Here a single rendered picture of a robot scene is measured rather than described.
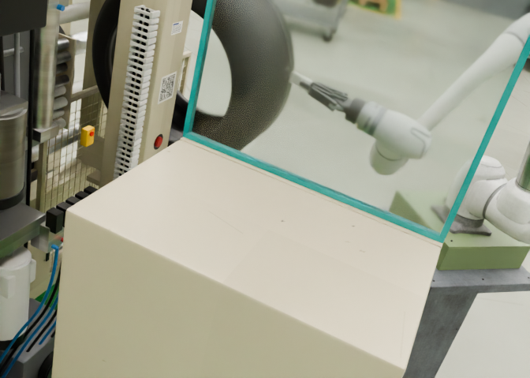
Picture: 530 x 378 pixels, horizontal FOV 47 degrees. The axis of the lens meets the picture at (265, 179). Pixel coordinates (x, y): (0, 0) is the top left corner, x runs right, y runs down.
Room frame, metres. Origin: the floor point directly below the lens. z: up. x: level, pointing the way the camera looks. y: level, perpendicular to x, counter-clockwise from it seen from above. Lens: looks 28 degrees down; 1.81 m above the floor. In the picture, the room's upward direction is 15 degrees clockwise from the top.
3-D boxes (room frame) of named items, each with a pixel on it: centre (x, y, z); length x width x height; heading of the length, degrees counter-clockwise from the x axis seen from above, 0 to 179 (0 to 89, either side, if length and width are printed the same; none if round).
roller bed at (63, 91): (1.63, 0.74, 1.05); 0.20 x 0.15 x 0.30; 164
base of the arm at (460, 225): (2.08, -0.76, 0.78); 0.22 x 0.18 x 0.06; 20
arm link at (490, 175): (2.06, -0.77, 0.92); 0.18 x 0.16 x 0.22; 43
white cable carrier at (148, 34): (1.39, 0.36, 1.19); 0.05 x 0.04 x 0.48; 74
